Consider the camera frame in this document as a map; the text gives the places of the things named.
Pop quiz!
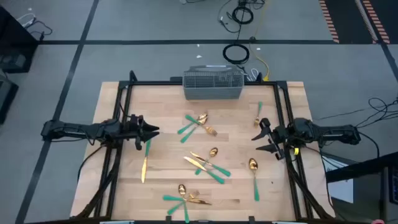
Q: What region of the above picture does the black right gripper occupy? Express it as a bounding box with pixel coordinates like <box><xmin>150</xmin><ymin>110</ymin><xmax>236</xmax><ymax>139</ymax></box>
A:
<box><xmin>251</xmin><ymin>118</ymin><xmax>292</xmax><ymax>161</ymax></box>

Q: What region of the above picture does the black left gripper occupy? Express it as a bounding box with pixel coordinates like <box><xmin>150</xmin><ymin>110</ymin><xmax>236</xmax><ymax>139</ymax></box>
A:
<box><xmin>123</xmin><ymin>114</ymin><xmax>160</xmax><ymax>151</ymax></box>

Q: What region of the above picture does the gold spoon green handle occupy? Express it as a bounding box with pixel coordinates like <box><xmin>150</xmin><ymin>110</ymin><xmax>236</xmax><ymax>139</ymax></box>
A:
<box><xmin>177</xmin><ymin>184</ymin><xmax>190</xmax><ymax>224</ymax></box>
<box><xmin>180</xmin><ymin>113</ymin><xmax>208</xmax><ymax>144</ymax></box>
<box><xmin>248</xmin><ymin>157</ymin><xmax>261</xmax><ymax>202</ymax></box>
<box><xmin>194</xmin><ymin>147</ymin><xmax>219</xmax><ymax>176</ymax></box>

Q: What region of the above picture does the gold fork green handle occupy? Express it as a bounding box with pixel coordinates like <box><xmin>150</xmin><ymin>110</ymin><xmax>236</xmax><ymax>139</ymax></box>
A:
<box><xmin>253</xmin><ymin>101</ymin><xmax>264</xmax><ymax>128</ymax></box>
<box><xmin>177</xmin><ymin>114</ymin><xmax>208</xmax><ymax>136</ymax></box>
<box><xmin>167</xmin><ymin>190</ymin><xmax>201</xmax><ymax>216</ymax></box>
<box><xmin>185</xmin><ymin>114</ymin><xmax>218</xmax><ymax>137</ymax></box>

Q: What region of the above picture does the grey mesh cutlery basket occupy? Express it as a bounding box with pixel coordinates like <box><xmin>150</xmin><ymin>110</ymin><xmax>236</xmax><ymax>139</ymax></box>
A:
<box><xmin>182</xmin><ymin>64</ymin><xmax>245</xmax><ymax>101</ymax></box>

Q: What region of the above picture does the white paper sheet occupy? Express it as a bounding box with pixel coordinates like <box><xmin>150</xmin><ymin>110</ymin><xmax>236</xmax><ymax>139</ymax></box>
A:
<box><xmin>322</xmin><ymin>155</ymin><xmax>354</xmax><ymax>205</ymax></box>

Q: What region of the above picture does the black desk beam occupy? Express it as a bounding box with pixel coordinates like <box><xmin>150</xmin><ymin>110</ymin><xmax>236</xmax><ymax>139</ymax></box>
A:
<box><xmin>325</xmin><ymin>151</ymin><xmax>398</xmax><ymax>184</ymax></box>

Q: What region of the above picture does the black orange-striped floor mat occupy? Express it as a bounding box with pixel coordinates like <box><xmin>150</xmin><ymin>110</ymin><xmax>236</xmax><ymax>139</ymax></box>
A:
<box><xmin>318</xmin><ymin>0</ymin><xmax>398</xmax><ymax>44</ymax></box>

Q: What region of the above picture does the black equipment box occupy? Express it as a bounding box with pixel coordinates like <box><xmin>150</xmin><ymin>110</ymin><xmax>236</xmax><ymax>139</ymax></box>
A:
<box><xmin>0</xmin><ymin>77</ymin><xmax>19</xmax><ymax>124</ymax></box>

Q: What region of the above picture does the black desk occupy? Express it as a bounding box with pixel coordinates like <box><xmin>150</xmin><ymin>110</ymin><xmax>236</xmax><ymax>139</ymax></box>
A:
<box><xmin>0</xmin><ymin>6</ymin><xmax>39</xmax><ymax>74</ymax></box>

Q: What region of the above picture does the black aluminium table frame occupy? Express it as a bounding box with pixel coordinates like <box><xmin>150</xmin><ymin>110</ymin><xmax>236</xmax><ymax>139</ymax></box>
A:
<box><xmin>70</xmin><ymin>70</ymin><xmax>336</xmax><ymax>224</ymax></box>

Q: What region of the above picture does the yellow floor cable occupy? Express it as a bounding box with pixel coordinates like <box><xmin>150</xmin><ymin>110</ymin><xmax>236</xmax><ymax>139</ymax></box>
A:
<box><xmin>248</xmin><ymin>0</ymin><xmax>271</xmax><ymax>82</ymax></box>

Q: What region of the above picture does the coiled black floor cable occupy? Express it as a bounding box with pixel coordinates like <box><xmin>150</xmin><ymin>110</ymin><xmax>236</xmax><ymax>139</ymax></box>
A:
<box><xmin>231</xmin><ymin>5</ymin><xmax>254</xmax><ymax>25</ymax></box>
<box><xmin>222</xmin><ymin>43</ymin><xmax>251</xmax><ymax>65</ymax></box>

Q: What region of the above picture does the white floor cable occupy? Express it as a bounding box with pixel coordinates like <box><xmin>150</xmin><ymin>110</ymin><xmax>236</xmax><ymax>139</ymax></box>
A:
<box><xmin>16</xmin><ymin>12</ymin><xmax>37</xmax><ymax>29</ymax></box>

